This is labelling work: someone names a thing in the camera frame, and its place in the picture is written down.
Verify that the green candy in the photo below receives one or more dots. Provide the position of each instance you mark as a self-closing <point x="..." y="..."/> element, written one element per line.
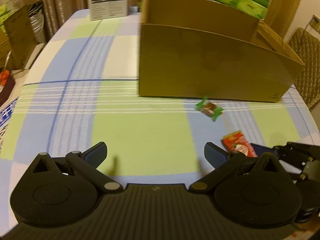
<point x="208" y="108"/>

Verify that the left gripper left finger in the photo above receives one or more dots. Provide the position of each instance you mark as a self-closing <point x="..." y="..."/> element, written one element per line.
<point x="84" y="165"/>

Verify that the brown paper bag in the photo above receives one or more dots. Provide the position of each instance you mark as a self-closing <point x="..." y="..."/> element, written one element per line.
<point x="22" y="29"/>

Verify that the dark wooden tray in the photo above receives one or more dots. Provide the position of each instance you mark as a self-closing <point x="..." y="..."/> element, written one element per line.
<point x="7" y="85"/>

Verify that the quilted brown chair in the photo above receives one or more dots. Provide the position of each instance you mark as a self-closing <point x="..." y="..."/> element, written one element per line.
<point x="306" y="46"/>

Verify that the red snack packet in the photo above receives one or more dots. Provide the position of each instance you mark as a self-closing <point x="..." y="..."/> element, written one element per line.
<point x="236" y="142"/>

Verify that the white humidifier product box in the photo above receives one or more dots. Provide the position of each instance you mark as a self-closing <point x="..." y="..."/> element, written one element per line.
<point x="108" y="1"/>

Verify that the brown cardboard box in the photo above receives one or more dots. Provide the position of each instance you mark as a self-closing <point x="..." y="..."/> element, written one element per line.
<point x="197" y="48"/>

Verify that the flat blue milk carton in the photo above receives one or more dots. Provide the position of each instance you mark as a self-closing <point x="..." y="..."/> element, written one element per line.
<point x="6" y="114"/>

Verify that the wall power outlet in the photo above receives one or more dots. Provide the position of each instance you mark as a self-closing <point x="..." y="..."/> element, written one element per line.
<point x="315" y="23"/>

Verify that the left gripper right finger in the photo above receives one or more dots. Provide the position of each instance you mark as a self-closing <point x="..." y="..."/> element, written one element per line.
<point x="224" y="164"/>

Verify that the checkered tablecloth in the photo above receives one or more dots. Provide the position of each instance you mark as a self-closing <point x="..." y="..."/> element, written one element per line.
<point x="82" y="89"/>

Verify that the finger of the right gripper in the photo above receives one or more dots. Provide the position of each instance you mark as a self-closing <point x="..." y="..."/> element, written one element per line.
<point x="259" y="149"/>

